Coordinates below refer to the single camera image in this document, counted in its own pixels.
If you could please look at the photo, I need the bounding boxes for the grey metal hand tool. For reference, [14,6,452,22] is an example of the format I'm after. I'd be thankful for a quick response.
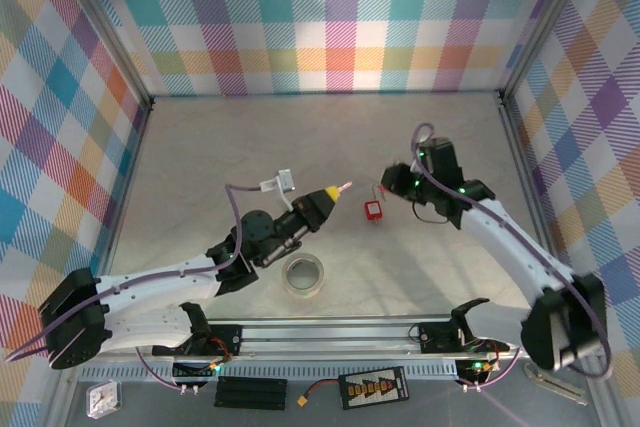
[523,366,587,406]

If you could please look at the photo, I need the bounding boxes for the red wire with yellow plug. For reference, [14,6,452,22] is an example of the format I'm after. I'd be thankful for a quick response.
[297,377,346,408]

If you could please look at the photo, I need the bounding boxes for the black charger board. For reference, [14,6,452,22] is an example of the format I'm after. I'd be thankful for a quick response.
[338,365,410,411]

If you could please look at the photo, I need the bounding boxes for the aluminium frame post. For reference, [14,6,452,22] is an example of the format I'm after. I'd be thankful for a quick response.
[47,0,154,113]
[498,0,600,106]

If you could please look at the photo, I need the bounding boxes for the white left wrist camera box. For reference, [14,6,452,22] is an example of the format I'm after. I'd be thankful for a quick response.
[259,169,297,213]

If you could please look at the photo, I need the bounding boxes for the black ribbed box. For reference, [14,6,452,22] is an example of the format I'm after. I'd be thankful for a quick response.
[213,375,289,411]

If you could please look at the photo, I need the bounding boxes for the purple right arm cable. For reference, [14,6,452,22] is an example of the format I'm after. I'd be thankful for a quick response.
[410,121,612,392]

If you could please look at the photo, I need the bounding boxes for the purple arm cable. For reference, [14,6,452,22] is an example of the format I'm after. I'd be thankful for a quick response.
[3,182,266,392]
[410,121,612,392]

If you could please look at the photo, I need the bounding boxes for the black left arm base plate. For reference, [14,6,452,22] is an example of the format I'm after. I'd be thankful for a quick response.
[152,324,244,358]

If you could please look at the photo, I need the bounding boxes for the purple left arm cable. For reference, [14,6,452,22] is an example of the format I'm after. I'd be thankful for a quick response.
[3,182,266,392]

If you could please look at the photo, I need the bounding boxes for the small clear case clock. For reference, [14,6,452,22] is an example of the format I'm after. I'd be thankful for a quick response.
[85,380,124,421]

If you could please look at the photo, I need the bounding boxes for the aluminium side rail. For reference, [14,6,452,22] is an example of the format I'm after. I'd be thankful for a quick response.
[497,94,564,276]
[88,99,155,321]

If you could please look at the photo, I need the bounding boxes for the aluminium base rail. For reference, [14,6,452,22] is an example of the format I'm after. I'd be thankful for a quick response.
[54,319,606,363]

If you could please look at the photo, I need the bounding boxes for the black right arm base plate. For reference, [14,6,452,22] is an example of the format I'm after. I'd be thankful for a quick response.
[417,321,511,354]

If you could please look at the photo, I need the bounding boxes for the clear tape roll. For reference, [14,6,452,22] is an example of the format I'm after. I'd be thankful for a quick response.
[280,252,326,299]

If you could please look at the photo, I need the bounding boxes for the grey slotted strip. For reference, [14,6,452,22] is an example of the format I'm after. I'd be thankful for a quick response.
[79,365,459,381]

